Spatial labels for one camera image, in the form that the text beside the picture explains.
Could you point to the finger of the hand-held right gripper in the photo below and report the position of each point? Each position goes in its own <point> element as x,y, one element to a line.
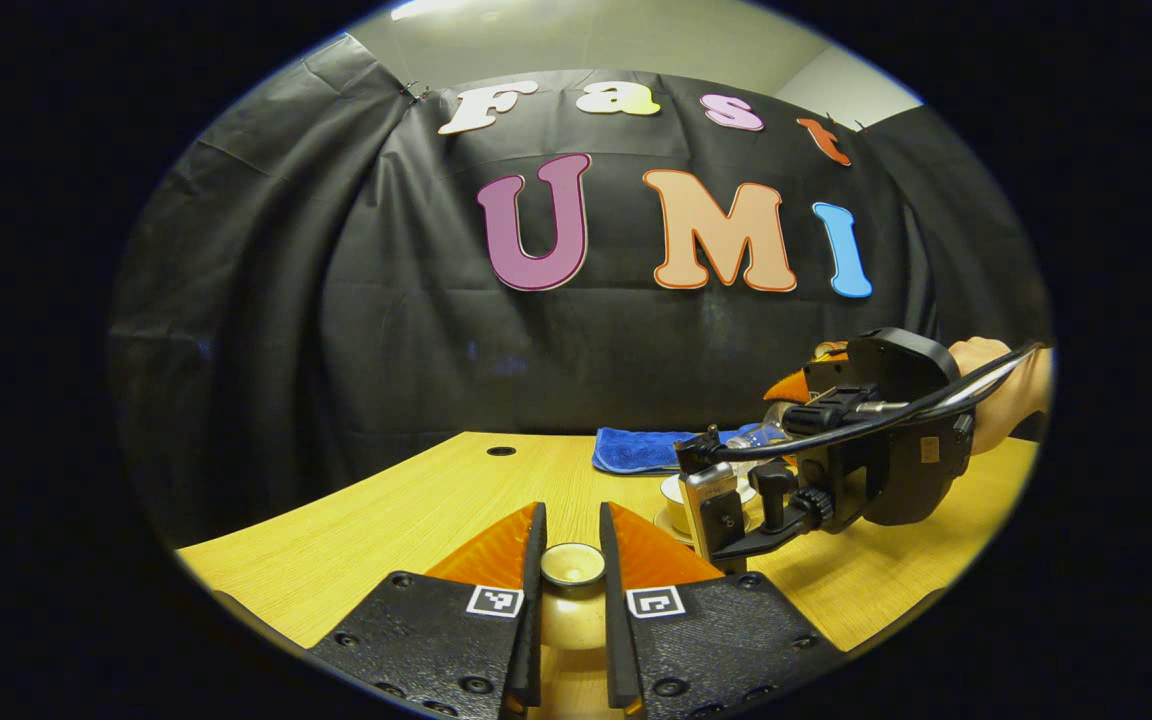
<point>791,388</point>
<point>831,351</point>

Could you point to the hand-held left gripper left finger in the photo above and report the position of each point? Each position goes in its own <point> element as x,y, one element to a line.
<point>533,640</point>

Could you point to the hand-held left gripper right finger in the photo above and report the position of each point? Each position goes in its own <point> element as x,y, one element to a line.
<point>616,640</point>

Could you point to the beige teacup lid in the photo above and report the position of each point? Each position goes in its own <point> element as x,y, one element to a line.
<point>572,568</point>

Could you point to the beige ceramic teacup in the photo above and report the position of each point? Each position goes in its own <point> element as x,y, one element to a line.
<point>674,495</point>

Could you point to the beige ceramic saucer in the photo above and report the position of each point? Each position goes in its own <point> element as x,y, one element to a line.
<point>664,531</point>

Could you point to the blue folded towel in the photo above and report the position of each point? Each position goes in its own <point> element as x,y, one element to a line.
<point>636,450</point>

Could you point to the black backdrop cloth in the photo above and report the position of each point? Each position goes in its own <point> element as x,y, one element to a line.
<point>336,330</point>

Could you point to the ceiling light panel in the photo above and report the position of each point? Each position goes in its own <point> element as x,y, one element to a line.
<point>436,8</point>

